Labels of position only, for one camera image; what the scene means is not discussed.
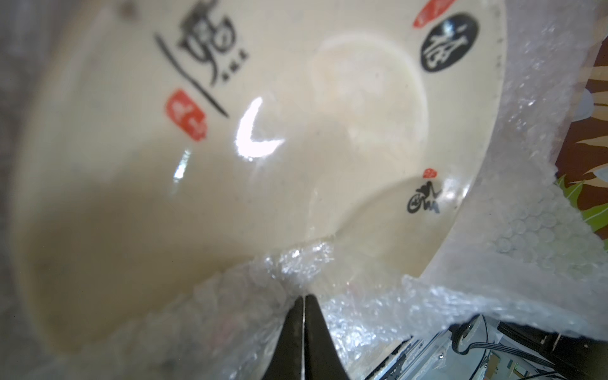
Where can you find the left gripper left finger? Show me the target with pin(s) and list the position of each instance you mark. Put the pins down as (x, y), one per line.
(286, 362)

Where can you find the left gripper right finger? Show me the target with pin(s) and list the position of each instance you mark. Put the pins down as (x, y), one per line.
(321, 361)

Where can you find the cream dinner plate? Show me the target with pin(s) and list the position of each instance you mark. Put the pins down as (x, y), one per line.
(170, 140)

